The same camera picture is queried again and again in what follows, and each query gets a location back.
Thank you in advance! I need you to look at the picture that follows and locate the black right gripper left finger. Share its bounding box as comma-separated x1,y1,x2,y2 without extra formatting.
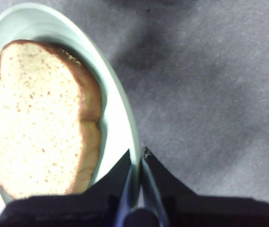
0,150,136,227

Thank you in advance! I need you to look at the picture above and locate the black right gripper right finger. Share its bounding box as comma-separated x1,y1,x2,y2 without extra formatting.
141,146,269,227

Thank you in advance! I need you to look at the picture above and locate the toasted bread slice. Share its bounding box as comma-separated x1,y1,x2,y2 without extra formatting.
0,39,102,199

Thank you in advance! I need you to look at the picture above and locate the pale green round plate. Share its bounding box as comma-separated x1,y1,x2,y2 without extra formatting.
0,2,142,205

